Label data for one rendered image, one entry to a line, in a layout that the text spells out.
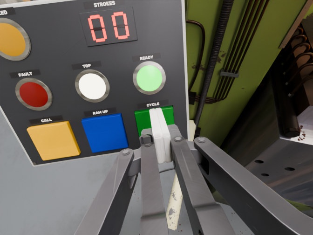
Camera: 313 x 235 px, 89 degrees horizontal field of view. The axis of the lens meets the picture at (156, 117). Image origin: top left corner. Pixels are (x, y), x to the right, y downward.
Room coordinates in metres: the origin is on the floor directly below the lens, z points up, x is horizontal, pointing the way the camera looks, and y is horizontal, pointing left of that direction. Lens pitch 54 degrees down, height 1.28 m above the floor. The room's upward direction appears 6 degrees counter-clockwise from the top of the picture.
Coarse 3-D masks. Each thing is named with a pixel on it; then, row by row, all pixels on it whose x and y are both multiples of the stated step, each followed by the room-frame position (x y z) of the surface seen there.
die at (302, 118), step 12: (300, 24) 0.54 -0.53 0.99; (312, 24) 0.53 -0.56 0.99; (312, 36) 0.46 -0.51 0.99; (288, 48) 0.44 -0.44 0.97; (300, 48) 0.41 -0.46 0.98; (312, 48) 0.40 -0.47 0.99; (288, 60) 0.40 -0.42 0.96; (300, 60) 0.36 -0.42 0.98; (300, 72) 0.31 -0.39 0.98; (312, 84) 0.27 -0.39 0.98; (300, 96) 0.25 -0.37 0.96; (312, 96) 0.23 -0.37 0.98; (300, 108) 0.22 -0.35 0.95; (312, 108) 0.20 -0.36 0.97; (300, 120) 0.20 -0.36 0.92; (312, 120) 0.19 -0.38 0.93
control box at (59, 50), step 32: (64, 0) 0.28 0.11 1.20; (96, 0) 0.28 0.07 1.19; (128, 0) 0.28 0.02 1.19; (160, 0) 0.28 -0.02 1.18; (32, 32) 0.26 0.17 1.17; (64, 32) 0.26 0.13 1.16; (96, 32) 0.25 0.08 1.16; (160, 32) 0.26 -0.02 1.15; (0, 64) 0.23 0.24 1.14; (32, 64) 0.23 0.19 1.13; (64, 64) 0.23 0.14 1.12; (96, 64) 0.23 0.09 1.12; (128, 64) 0.23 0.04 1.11; (160, 64) 0.23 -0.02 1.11; (0, 96) 0.21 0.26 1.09; (64, 96) 0.21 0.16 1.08; (128, 96) 0.20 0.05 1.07; (160, 96) 0.20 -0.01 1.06; (128, 128) 0.17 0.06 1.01; (32, 160) 0.14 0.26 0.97; (64, 160) 0.14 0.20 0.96
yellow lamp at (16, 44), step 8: (0, 24) 0.26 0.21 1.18; (8, 24) 0.26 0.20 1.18; (0, 32) 0.25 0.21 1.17; (8, 32) 0.25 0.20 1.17; (16, 32) 0.25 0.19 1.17; (0, 40) 0.25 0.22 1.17; (8, 40) 0.25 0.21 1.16; (16, 40) 0.25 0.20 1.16; (24, 40) 0.25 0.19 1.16; (0, 48) 0.24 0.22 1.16; (8, 48) 0.24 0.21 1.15; (16, 48) 0.24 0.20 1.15; (24, 48) 0.24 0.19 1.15
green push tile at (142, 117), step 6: (162, 108) 0.19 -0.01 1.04; (168, 108) 0.19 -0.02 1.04; (138, 114) 0.18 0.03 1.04; (144, 114) 0.18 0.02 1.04; (168, 114) 0.18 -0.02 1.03; (138, 120) 0.18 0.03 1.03; (144, 120) 0.17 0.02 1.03; (150, 120) 0.17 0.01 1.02; (168, 120) 0.17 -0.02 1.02; (138, 126) 0.17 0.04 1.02; (144, 126) 0.17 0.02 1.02; (150, 126) 0.17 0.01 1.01; (138, 132) 0.16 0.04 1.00
